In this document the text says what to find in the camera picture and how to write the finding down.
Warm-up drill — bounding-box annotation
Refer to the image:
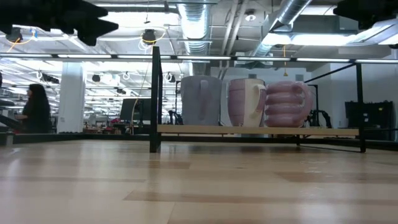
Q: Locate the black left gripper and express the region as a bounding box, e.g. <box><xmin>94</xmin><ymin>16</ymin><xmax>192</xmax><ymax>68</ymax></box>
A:
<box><xmin>0</xmin><ymin>0</ymin><xmax>119</xmax><ymax>47</ymax></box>

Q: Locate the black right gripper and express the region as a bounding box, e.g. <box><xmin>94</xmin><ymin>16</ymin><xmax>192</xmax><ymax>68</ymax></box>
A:
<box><xmin>333</xmin><ymin>0</ymin><xmax>398</xmax><ymax>30</ymax></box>

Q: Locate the ribbed purple mug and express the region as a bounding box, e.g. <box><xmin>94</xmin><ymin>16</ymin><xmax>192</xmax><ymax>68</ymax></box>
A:
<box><xmin>264</xmin><ymin>81</ymin><xmax>313</xmax><ymax>128</ymax></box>

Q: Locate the blue-grey mug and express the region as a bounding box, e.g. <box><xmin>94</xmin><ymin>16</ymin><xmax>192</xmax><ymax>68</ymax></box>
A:
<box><xmin>180</xmin><ymin>75</ymin><xmax>223</xmax><ymax>126</ymax></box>

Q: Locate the pink cup with white handle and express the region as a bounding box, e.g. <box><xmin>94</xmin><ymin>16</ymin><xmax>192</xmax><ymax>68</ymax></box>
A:
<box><xmin>226</xmin><ymin>78</ymin><xmax>267</xmax><ymax>128</ymax></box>

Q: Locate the black ceiling-hung device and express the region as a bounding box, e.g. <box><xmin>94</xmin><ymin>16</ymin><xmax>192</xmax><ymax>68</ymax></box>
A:
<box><xmin>142</xmin><ymin>29</ymin><xmax>157</xmax><ymax>45</ymax></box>

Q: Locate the white building column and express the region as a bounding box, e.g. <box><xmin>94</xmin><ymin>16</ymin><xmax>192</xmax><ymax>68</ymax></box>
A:
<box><xmin>57</xmin><ymin>62</ymin><xmax>86</xmax><ymax>134</ymax></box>

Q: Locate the black background monitor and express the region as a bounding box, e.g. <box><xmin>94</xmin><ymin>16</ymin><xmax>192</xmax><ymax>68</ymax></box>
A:
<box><xmin>120</xmin><ymin>98</ymin><xmax>152</xmax><ymax>123</ymax></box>

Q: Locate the person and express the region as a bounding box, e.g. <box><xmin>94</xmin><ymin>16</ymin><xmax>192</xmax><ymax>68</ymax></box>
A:
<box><xmin>14</xmin><ymin>83</ymin><xmax>52</xmax><ymax>134</ymax></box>

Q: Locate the black equipment case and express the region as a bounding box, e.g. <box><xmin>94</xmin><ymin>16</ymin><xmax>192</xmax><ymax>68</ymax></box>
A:
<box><xmin>344</xmin><ymin>100</ymin><xmax>394</xmax><ymax>141</ymax></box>

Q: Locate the silver ventilation duct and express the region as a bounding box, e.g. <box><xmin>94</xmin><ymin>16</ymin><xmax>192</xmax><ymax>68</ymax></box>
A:
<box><xmin>177</xmin><ymin>2</ymin><xmax>213</xmax><ymax>75</ymax></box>
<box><xmin>251</xmin><ymin>0</ymin><xmax>313</xmax><ymax>57</ymax></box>

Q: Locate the black metal table frame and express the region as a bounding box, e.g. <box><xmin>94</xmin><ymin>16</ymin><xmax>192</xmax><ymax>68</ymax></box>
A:
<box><xmin>0</xmin><ymin>132</ymin><xmax>398</xmax><ymax>151</ymax></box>

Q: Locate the black wire rack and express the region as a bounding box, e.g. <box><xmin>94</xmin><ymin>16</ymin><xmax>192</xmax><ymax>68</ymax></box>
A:
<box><xmin>149</xmin><ymin>45</ymin><xmax>367</xmax><ymax>154</ymax></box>

